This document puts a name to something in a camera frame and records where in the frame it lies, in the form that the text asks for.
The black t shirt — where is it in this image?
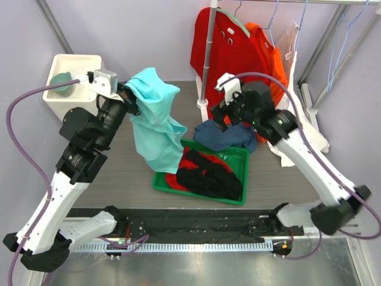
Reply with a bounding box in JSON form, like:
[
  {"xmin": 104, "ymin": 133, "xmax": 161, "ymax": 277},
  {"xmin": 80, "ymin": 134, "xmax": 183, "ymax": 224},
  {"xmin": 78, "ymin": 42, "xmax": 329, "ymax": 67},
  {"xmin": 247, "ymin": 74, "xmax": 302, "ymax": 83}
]
[{"xmin": 175, "ymin": 148, "xmax": 243, "ymax": 200}]

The empty blue wire hanger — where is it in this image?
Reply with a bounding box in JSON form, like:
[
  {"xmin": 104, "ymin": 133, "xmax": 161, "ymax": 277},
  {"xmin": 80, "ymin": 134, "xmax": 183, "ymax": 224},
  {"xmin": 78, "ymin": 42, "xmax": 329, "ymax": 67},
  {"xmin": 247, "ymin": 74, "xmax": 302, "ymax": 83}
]
[{"xmin": 325, "ymin": 1, "xmax": 369, "ymax": 93}]

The white slotted cable duct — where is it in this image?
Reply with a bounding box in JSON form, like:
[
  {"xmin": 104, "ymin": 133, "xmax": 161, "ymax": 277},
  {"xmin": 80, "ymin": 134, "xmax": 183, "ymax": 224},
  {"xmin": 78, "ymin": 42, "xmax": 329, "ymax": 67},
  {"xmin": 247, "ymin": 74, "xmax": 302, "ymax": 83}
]
[{"xmin": 73, "ymin": 240, "xmax": 273, "ymax": 253}]

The hanging white tank top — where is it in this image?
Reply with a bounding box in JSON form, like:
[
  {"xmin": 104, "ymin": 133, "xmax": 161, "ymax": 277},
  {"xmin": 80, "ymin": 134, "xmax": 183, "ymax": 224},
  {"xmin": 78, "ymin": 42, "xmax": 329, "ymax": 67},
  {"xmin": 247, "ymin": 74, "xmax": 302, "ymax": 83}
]
[{"xmin": 267, "ymin": 22, "xmax": 330, "ymax": 167}]

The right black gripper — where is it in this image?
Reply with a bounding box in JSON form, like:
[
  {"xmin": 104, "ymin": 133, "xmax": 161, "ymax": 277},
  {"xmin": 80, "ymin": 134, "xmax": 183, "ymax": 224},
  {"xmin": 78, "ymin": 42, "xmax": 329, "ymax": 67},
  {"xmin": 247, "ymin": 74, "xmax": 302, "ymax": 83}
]
[{"xmin": 210, "ymin": 86, "xmax": 259, "ymax": 132}]

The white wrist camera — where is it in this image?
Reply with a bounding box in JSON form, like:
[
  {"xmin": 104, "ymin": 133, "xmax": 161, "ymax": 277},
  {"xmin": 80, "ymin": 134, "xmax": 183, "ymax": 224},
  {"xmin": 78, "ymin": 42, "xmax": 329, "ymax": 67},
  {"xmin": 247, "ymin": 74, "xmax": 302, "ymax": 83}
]
[
  {"xmin": 88, "ymin": 69, "xmax": 119, "ymax": 100},
  {"xmin": 215, "ymin": 73, "xmax": 241, "ymax": 105}
]

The white clothes rack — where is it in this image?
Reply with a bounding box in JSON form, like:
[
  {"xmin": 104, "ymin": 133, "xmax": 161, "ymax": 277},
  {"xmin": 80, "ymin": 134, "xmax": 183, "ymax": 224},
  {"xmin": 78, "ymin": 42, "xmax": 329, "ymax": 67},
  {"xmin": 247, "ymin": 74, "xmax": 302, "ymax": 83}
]
[{"xmin": 195, "ymin": 1, "xmax": 380, "ymax": 122}]

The dark blue t shirt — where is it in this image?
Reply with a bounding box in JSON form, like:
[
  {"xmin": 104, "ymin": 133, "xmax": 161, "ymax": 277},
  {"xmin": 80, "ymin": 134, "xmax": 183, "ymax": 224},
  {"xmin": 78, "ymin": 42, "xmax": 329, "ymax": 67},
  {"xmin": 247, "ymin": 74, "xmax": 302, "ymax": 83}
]
[{"xmin": 193, "ymin": 119, "xmax": 257, "ymax": 153}]

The red t shirt in tray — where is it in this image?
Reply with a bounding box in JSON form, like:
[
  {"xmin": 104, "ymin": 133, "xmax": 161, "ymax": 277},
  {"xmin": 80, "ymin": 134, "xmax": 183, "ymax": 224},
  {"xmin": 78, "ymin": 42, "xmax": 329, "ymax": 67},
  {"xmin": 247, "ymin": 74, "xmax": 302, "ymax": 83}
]
[{"xmin": 165, "ymin": 147, "xmax": 235, "ymax": 191}]

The green plastic tray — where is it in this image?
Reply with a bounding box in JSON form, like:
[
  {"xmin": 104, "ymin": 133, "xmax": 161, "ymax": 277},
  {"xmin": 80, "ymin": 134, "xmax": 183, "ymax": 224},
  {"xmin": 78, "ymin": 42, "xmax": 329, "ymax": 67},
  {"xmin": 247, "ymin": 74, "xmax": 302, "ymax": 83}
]
[{"xmin": 152, "ymin": 139, "xmax": 250, "ymax": 206}]

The white drawer cabinet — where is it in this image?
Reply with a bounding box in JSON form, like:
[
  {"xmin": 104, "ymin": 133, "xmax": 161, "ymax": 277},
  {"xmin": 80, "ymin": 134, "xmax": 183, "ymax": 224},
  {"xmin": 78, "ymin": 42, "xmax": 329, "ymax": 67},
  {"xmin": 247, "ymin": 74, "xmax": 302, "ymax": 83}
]
[{"xmin": 42, "ymin": 54, "xmax": 104, "ymax": 120}]

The green plastic hanger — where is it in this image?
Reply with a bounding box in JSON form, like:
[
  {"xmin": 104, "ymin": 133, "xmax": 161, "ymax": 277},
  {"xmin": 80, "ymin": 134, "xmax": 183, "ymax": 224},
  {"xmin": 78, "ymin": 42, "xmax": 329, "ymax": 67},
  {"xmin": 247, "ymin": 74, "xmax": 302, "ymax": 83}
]
[{"xmin": 209, "ymin": 1, "xmax": 251, "ymax": 38}]

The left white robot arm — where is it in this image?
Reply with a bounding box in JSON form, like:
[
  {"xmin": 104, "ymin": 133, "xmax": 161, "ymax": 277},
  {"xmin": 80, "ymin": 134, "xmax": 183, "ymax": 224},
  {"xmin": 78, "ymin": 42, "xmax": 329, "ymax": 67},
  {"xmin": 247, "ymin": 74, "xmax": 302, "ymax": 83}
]
[{"xmin": 3, "ymin": 83, "xmax": 140, "ymax": 273}]

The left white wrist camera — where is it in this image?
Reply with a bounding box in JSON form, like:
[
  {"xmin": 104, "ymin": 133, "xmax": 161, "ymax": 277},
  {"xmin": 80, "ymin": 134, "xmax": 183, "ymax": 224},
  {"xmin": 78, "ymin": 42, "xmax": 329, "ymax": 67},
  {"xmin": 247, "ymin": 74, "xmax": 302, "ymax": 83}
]
[{"xmin": 88, "ymin": 69, "xmax": 119, "ymax": 100}]

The light teal t shirt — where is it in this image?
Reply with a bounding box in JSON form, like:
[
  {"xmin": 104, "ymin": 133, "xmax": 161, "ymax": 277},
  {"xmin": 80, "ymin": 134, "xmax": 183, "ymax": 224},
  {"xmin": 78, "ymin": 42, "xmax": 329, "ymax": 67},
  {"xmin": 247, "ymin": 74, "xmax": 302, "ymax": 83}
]
[{"xmin": 125, "ymin": 67, "xmax": 187, "ymax": 174}]

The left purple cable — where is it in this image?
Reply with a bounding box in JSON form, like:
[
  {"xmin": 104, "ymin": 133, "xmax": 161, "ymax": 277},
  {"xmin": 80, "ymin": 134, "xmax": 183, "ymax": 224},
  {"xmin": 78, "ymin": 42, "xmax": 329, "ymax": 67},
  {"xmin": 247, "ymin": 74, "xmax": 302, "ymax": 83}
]
[{"xmin": 5, "ymin": 77, "xmax": 90, "ymax": 286}]

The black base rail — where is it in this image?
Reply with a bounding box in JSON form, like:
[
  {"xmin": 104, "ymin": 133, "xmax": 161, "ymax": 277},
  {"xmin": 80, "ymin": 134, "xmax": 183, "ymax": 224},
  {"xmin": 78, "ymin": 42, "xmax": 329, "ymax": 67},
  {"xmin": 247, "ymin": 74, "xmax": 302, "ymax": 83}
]
[{"xmin": 67, "ymin": 207, "xmax": 304, "ymax": 244}]

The hanging orange t shirt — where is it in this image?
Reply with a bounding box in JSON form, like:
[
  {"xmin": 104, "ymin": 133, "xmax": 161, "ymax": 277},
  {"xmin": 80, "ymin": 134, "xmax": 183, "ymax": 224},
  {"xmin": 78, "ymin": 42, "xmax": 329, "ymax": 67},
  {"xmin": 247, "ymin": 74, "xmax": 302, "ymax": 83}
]
[{"xmin": 245, "ymin": 22, "xmax": 288, "ymax": 142}]

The teal cup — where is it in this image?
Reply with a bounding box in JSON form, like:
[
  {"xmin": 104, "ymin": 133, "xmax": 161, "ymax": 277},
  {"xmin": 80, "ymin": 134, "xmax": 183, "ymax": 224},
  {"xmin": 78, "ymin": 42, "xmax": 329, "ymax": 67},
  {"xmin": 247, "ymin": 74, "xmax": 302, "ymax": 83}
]
[{"xmin": 49, "ymin": 71, "xmax": 75, "ymax": 97}]

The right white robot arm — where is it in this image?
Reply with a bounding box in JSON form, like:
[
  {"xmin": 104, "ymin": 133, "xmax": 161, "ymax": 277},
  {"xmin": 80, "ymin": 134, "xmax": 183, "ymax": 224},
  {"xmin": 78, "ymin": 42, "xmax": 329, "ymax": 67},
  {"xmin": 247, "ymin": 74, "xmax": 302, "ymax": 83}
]
[{"xmin": 211, "ymin": 77, "xmax": 371, "ymax": 235}]

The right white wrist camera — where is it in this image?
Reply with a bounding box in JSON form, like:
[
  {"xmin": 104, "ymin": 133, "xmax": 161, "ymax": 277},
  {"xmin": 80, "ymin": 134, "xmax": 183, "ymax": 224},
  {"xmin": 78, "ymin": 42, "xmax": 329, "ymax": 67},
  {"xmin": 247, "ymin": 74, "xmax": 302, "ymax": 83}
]
[{"xmin": 215, "ymin": 73, "xmax": 241, "ymax": 105}]

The hanging red t shirt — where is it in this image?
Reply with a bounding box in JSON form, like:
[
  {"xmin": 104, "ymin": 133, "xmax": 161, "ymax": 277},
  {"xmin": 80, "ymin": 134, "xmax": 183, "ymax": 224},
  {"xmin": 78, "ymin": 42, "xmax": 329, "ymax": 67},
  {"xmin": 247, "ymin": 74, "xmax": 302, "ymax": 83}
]
[{"xmin": 190, "ymin": 8, "xmax": 270, "ymax": 108}]

